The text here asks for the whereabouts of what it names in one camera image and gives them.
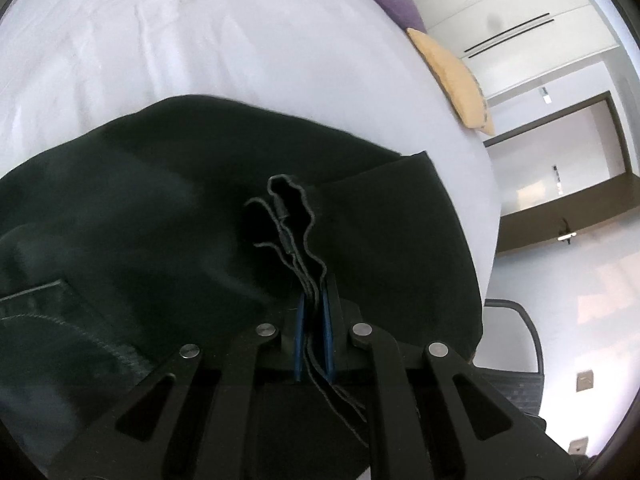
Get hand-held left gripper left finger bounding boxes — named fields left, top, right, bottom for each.
left=50, top=290, right=309, bottom=480

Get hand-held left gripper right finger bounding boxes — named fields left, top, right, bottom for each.
left=319, top=274, right=583, bottom=480

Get black denim pants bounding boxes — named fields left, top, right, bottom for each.
left=0, top=94, right=484, bottom=480

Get grey chair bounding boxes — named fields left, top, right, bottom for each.
left=471, top=298, right=547, bottom=423

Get yellow pillow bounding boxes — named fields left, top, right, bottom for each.
left=405, top=27, right=497, bottom=137

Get bed with white sheet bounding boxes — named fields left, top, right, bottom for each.
left=0, top=0, right=502, bottom=363

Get white wardrobe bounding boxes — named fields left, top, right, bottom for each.
left=372, top=0, right=640, bottom=102

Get dark brown door frame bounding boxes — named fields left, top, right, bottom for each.
left=481, top=91, right=640, bottom=257

